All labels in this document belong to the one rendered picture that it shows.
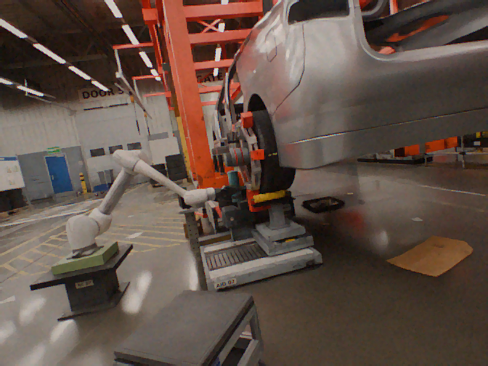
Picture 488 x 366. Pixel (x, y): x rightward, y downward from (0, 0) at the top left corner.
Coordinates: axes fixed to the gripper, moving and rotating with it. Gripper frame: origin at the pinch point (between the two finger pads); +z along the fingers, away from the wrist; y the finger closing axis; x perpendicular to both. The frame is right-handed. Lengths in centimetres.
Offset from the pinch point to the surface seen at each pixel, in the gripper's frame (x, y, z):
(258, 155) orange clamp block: 4.9, 25.9, 12.5
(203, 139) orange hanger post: 75, -15, -16
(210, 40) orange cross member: 325, -41, 38
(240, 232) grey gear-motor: 7, -78, 3
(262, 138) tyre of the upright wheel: 16.7, 30.0, 18.4
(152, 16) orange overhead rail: 409, -34, -43
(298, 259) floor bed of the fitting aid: -52, -26, 28
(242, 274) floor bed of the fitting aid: -52, -26, -13
